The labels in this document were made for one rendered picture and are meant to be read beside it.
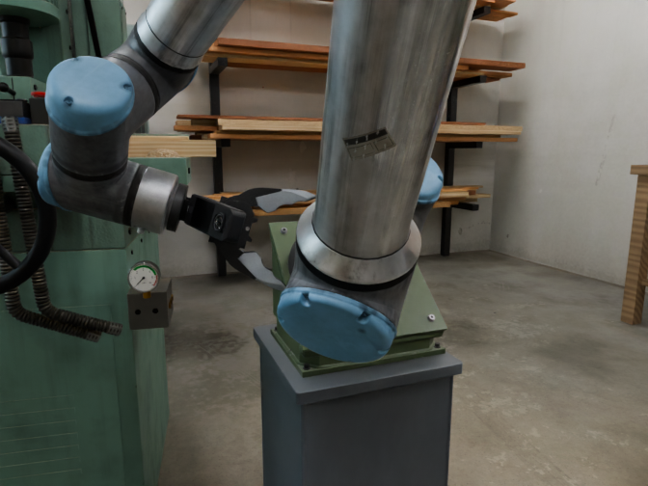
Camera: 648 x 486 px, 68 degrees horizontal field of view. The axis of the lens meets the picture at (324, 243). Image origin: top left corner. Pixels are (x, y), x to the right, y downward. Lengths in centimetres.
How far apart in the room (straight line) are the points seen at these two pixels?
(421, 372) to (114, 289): 66
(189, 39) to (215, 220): 22
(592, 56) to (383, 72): 374
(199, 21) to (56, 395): 87
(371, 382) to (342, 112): 50
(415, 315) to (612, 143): 314
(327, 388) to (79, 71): 54
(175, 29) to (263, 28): 317
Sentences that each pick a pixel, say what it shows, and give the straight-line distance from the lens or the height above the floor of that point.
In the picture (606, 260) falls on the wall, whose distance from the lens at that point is 394.
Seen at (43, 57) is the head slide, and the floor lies 113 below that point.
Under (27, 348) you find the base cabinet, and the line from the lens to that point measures 120.
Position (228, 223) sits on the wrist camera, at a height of 82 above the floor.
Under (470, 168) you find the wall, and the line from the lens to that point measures 454.
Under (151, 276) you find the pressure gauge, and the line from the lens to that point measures 104.
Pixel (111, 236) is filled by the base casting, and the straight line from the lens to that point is 110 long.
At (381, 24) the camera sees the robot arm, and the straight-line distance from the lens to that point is 38.
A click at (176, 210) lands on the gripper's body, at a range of 70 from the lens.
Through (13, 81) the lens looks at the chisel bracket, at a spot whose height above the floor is 106.
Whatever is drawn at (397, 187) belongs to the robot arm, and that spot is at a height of 88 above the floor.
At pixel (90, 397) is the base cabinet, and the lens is 122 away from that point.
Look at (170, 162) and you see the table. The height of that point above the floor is 89.
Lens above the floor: 91
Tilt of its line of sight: 11 degrees down
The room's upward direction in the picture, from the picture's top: straight up
